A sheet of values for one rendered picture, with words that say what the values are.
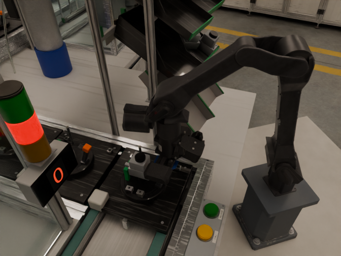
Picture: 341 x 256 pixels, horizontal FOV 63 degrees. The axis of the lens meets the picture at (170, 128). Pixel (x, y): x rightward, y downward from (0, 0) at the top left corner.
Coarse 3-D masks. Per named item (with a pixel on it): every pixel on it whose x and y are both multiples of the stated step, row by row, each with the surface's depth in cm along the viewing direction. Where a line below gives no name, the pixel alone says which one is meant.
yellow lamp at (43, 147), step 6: (42, 138) 51; (18, 144) 50; (30, 144) 50; (36, 144) 51; (42, 144) 52; (48, 144) 54; (24, 150) 51; (30, 150) 51; (36, 150) 51; (42, 150) 52; (48, 150) 54; (24, 156) 53; (30, 156) 52; (36, 156) 52; (42, 156) 53; (30, 162) 53; (36, 162) 53
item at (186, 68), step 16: (128, 16) 83; (128, 32) 80; (144, 32) 89; (160, 32) 89; (176, 32) 86; (144, 48) 80; (160, 48) 88; (176, 48) 90; (160, 64) 81; (176, 64) 87; (192, 64) 89
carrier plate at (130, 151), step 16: (128, 160) 91; (112, 176) 87; (176, 176) 86; (112, 192) 82; (176, 192) 82; (112, 208) 78; (128, 208) 78; (144, 208) 78; (160, 208) 78; (176, 208) 79; (144, 224) 75; (160, 224) 75
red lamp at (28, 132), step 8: (32, 120) 48; (8, 128) 48; (16, 128) 47; (24, 128) 47; (32, 128) 48; (40, 128) 50; (16, 136) 48; (24, 136) 48; (32, 136) 49; (40, 136) 51; (24, 144) 50
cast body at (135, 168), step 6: (132, 156) 77; (138, 156) 76; (144, 156) 76; (126, 162) 81; (132, 162) 76; (138, 162) 76; (144, 162) 76; (132, 168) 77; (138, 168) 76; (144, 168) 76; (132, 174) 79; (138, 174) 78
